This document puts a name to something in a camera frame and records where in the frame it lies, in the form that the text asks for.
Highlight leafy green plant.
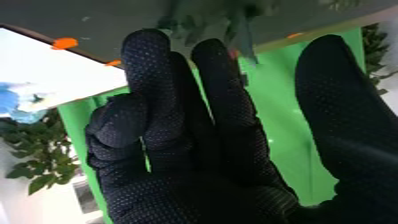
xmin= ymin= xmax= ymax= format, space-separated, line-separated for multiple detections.
xmin=361 ymin=22 xmax=398 ymax=96
xmin=0 ymin=108 xmax=82 ymax=197

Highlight green sprig with dark buds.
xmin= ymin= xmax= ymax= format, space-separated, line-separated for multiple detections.
xmin=155 ymin=0 xmax=281 ymax=66

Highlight blue flower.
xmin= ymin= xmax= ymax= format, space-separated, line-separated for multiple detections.
xmin=0 ymin=81 xmax=50 ymax=125

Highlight white sheet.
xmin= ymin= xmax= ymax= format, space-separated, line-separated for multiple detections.
xmin=0 ymin=27 xmax=130 ymax=118

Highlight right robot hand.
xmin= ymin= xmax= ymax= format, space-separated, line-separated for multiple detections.
xmin=84 ymin=28 xmax=398 ymax=224

